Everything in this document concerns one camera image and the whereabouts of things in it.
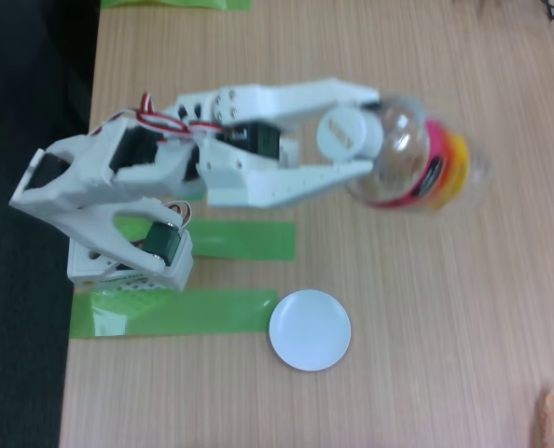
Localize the clear plastic bottle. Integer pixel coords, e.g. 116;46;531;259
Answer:
316;92;495;215

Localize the short green tape strip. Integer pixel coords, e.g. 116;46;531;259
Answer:
112;215;298;261

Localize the green tape at table edge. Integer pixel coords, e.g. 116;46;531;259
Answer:
99;0;252;12

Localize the small white round plate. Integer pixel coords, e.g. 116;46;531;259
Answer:
268;288;353;372

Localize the long green tape strip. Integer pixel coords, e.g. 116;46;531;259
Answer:
70;287;279;341

